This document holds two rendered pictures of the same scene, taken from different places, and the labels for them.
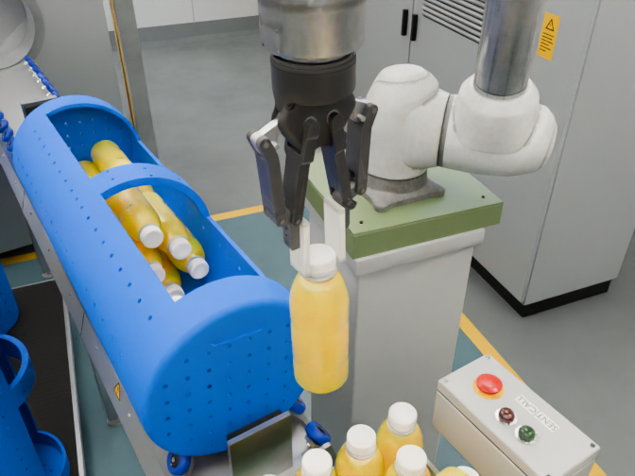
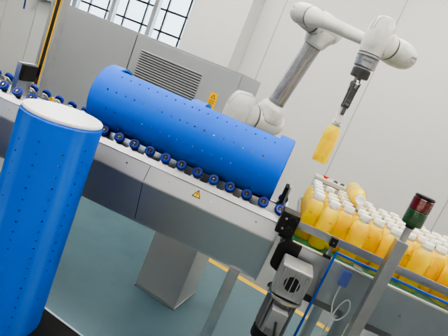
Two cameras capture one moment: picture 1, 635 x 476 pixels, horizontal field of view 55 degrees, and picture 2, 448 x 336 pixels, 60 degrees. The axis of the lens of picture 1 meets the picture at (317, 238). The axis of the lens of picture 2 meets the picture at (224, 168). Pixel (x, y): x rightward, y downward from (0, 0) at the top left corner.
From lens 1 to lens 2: 1.58 m
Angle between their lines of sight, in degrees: 50
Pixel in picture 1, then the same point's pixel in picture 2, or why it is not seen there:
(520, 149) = (279, 125)
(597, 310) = not seen: hidden behind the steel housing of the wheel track
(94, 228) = (215, 117)
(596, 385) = not seen: hidden behind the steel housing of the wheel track
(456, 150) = (263, 123)
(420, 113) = (255, 107)
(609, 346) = not seen: hidden behind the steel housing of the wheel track
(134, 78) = (47, 69)
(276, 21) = (371, 61)
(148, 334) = (278, 147)
